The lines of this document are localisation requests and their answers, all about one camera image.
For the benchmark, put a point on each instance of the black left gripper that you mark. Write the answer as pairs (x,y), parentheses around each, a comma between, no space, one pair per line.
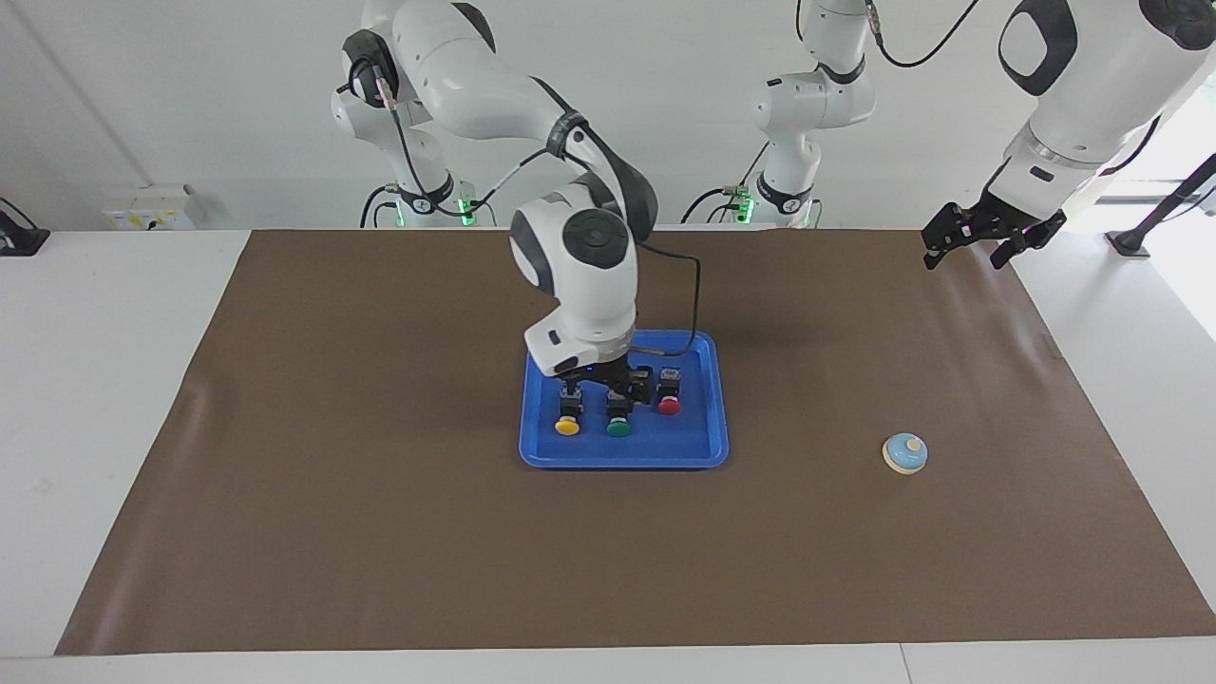
(997,223)

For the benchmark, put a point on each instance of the yellow push button switch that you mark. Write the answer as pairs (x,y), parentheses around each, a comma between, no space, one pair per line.
(567,427)

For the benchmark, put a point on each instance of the white wall socket box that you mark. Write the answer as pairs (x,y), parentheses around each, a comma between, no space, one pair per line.
(147,209)

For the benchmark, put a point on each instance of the blue plastic tray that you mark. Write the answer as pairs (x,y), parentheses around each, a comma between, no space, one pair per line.
(689,437)

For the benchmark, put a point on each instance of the black device on table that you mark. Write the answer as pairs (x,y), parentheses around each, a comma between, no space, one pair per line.
(19,239)

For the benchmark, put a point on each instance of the black stand leg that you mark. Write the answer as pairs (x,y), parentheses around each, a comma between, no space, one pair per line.
(1154,214)

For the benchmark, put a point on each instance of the light blue desk bell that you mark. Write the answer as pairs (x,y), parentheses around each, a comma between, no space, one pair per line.
(904,454)

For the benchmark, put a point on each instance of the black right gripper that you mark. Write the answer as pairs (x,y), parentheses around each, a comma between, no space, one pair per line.
(603,372)

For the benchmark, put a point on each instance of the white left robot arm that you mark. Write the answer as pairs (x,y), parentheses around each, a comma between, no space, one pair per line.
(1073,95)

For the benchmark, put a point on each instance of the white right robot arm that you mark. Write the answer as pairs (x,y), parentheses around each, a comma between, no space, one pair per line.
(589,294)

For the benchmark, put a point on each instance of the brown table mat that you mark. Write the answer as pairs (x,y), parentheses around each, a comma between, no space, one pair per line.
(380,551)

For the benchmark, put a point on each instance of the red push button switch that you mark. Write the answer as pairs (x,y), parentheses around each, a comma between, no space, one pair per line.
(670,407)

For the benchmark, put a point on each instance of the green push button switch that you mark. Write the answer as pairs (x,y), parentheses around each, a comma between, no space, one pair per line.
(618,428)

